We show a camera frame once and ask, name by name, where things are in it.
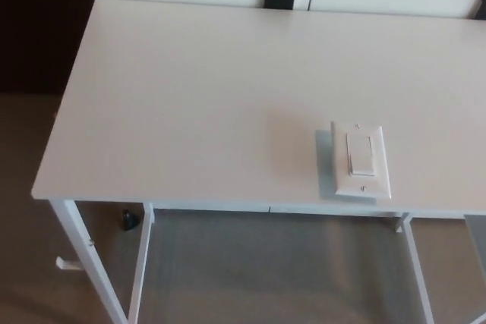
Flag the white table side hook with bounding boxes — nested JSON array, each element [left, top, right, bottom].
[[55, 256, 83, 273]]

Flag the white table with metal frame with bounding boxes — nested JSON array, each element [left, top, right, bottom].
[[31, 0, 486, 324]]

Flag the white rocker light switch plate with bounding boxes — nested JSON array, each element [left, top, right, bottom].
[[330, 120, 393, 201]]

